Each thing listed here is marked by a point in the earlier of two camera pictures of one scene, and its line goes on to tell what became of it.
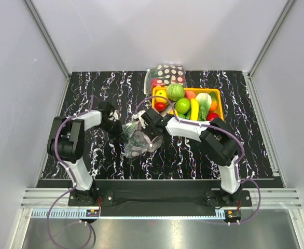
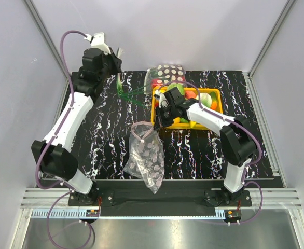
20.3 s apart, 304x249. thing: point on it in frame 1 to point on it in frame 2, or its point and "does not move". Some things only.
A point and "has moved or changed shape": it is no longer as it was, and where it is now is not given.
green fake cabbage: x=204 y=100 does not move
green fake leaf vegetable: x=175 y=92 does not move
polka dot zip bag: x=162 y=75 does not move
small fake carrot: x=214 y=101 does not move
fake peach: x=190 y=94 does not move
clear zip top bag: x=136 y=141 has moved or changed shape
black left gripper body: x=114 y=131 to x=111 y=67
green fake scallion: x=127 y=129 to x=128 y=94
